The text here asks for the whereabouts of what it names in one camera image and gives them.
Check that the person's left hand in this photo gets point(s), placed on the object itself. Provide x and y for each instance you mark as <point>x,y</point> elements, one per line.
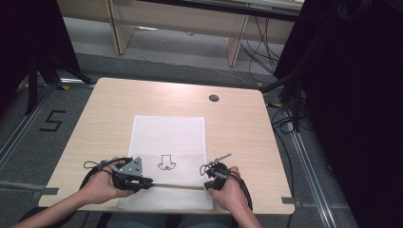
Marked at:
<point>101,186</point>

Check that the grey tape strip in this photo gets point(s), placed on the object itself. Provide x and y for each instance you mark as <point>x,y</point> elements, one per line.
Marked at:
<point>290,201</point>
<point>46,191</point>

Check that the metal floor rail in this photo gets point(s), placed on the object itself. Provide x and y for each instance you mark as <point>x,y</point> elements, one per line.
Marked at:
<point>22,129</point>
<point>312,177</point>

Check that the white cloth with black drawing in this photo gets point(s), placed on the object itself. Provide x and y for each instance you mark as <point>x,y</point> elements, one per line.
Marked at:
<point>168,139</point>

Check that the light wooden desk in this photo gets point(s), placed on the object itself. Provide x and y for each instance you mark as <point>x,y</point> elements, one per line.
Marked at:
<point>177,22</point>

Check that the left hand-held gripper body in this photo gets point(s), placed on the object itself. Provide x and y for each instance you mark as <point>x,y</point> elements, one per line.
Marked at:
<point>130,169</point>

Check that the black metal stand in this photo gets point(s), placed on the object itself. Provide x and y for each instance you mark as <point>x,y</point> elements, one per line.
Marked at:
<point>296,104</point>
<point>31,85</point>

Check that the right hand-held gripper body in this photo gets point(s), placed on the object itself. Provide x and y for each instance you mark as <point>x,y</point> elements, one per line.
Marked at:
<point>221,174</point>

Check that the person's right hand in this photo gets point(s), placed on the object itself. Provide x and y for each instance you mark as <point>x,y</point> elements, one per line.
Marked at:
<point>231,194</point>

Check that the black curtain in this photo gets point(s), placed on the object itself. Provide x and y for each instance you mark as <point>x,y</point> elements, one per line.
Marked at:
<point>25,38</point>
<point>355,95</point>

